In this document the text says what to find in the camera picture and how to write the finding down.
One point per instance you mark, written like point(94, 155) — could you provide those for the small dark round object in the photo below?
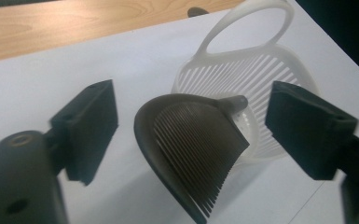
point(197, 11)

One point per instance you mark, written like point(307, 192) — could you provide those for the black spatula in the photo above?
point(192, 140)

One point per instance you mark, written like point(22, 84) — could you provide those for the wooden table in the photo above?
point(59, 25)

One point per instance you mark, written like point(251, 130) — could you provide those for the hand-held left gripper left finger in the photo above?
point(88, 130)

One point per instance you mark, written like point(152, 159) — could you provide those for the white plastic basket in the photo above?
point(255, 71)

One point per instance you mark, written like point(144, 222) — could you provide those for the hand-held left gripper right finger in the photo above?
point(307, 127)

